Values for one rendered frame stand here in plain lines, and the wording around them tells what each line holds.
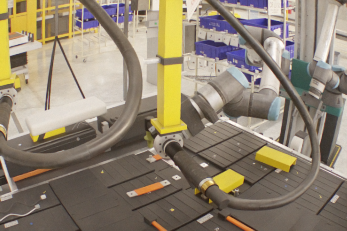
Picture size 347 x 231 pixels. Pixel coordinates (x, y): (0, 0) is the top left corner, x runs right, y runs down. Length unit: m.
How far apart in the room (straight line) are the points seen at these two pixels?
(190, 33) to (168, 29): 4.92
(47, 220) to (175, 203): 0.42
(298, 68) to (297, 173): 1.26
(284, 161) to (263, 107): 0.22
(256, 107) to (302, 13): 1.28
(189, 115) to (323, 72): 0.87
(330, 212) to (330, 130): 1.60
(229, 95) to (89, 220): 0.60
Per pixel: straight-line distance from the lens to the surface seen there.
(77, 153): 0.55
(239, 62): 3.54
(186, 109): 1.02
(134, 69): 0.66
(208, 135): 1.36
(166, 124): 0.93
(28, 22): 10.49
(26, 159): 0.58
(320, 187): 1.13
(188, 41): 5.78
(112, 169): 1.14
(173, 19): 0.86
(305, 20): 2.32
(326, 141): 2.61
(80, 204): 0.97
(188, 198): 0.99
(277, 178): 1.12
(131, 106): 0.61
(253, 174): 1.13
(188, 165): 0.86
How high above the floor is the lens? 1.62
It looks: 24 degrees down
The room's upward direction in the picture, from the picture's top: 1 degrees clockwise
